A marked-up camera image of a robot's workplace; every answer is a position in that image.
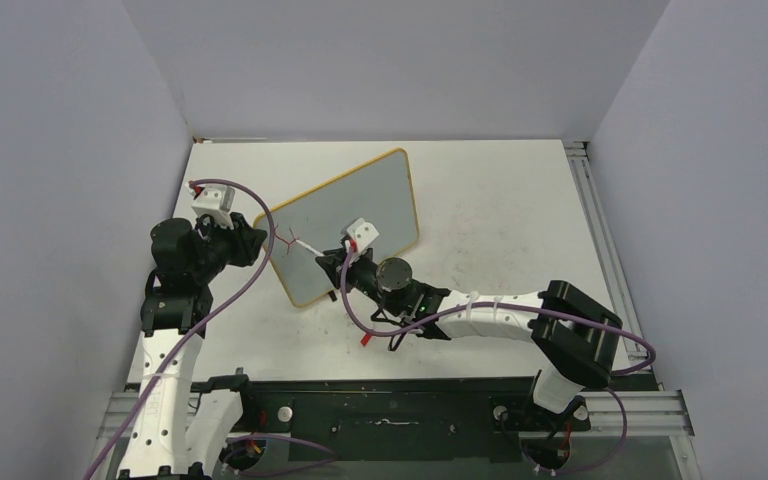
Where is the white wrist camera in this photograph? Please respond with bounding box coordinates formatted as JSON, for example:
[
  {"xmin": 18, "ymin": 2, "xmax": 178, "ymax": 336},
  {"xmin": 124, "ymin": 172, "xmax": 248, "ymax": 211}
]
[
  {"xmin": 187, "ymin": 183, "xmax": 235, "ymax": 229},
  {"xmin": 343, "ymin": 218, "xmax": 379, "ymax": 255}
]

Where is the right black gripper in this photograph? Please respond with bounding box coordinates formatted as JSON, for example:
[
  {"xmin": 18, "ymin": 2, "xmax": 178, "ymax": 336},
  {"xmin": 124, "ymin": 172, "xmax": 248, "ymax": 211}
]
[{"xmin": 319, "ymin": 246, "xmax": 405, "ymax": 317}]

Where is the aluminium side rail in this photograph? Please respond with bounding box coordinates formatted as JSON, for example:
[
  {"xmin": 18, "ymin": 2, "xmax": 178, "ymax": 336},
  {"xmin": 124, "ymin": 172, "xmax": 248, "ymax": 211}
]
[{"xmin": 562, "ymin": 140, "xmax": 637, "ymax": 313}]

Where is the aluminium frame rail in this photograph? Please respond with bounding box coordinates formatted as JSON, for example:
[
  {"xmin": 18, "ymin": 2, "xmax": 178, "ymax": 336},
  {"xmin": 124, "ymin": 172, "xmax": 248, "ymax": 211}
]
[{"xmin": 95, "ymin": 389, "xmax": 695, "ymax": 439}]

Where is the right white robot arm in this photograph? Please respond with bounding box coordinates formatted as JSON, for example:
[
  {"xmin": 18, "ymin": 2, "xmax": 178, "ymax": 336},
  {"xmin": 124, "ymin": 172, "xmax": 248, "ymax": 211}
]
[{"xmin": 315, "ymin": 249, "xmax": 622, "ymax": 428}]

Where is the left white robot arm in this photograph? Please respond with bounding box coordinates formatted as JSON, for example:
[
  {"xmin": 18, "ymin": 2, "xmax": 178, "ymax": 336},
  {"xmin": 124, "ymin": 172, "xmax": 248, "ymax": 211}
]
[{"xmin": 116, "ymin": 213, "xmax": 267, "ymax": 479}]

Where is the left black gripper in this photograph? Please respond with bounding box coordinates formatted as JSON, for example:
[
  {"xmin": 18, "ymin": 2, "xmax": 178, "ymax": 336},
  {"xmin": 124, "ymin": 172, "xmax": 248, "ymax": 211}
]
[{"xmin": 191, "ymin": 211, "xmax": 266, "ymax": 283}]

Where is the red white marker pen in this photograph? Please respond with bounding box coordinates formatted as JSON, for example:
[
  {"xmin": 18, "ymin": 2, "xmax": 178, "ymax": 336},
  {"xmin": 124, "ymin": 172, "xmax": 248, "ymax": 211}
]
[{"xmin": 292, "ymin": 239, "xmax": 323, "ymax": 257}]

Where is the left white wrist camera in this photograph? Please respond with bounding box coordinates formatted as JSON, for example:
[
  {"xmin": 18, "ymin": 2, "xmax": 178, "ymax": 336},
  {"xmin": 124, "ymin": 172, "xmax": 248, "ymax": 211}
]
[{"xmin": 187, "ymin": 183, "xmax": 235, "ymax": 229}]

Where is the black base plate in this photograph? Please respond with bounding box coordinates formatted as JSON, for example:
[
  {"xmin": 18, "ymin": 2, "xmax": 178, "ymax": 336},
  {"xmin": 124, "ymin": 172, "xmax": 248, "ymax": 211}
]
[{"xmin": 231, "ymin": 377, "xmax": 591, "ymax": 462}]

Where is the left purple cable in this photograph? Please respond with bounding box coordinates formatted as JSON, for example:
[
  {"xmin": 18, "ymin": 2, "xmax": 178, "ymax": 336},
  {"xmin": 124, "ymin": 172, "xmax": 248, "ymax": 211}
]
[{"xmin": 82, "ymin": 177, "xmax": 276, "ymax": 480}]

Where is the yellow framed whiteboard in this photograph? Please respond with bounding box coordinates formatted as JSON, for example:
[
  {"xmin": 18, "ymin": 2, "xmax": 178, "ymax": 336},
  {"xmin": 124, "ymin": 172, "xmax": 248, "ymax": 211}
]
[{"xmin": 270, "ymin": 148, "xmax": 420, "ymax": 308}]

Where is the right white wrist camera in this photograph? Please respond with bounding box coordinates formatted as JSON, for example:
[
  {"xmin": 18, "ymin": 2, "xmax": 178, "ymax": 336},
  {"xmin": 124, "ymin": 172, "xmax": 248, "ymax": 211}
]
[{"xmin": 343, "ymin": 218, "xmax": 379, "ymax": 255}]

